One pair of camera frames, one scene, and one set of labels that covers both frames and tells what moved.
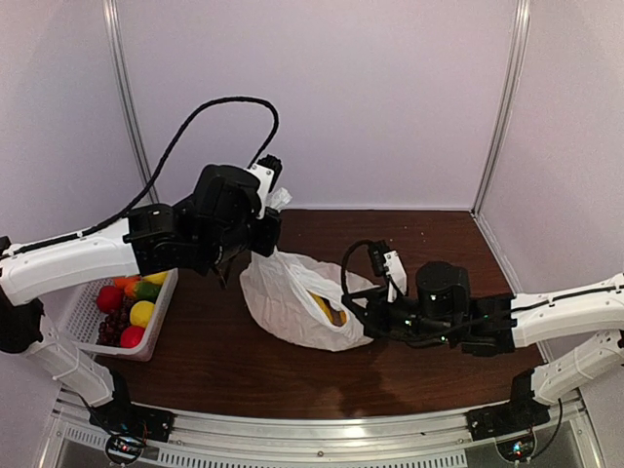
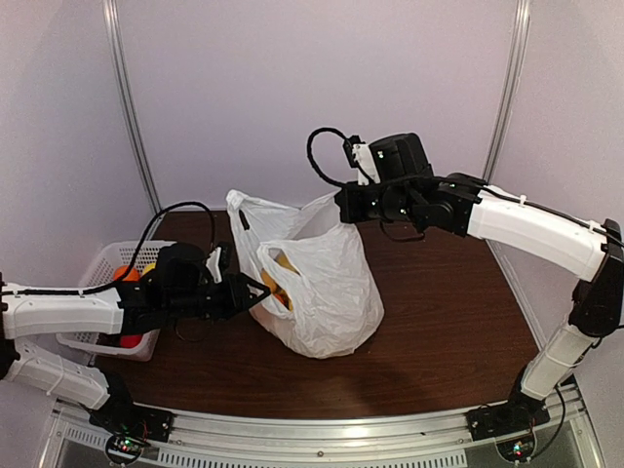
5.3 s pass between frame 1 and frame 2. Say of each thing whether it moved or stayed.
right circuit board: stayed
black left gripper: moved
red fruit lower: stayed
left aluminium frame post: stayed
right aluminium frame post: stayed
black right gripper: moved
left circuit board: stayed
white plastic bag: moved
